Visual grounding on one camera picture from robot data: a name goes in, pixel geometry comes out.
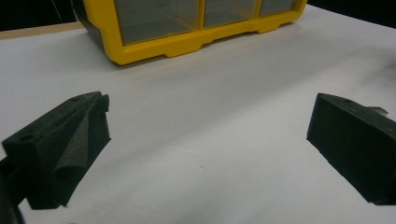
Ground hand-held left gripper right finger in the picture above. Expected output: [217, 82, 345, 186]
[306, 92, 396, 206]

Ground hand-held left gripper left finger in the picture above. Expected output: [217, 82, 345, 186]
[1, 91, 112, 210]

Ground yellow and black organizer cabinet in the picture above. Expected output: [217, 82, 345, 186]
[71, 0, 308, 66]

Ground grid of clear drawers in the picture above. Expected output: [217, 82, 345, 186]
[113, 0, 297, 47]

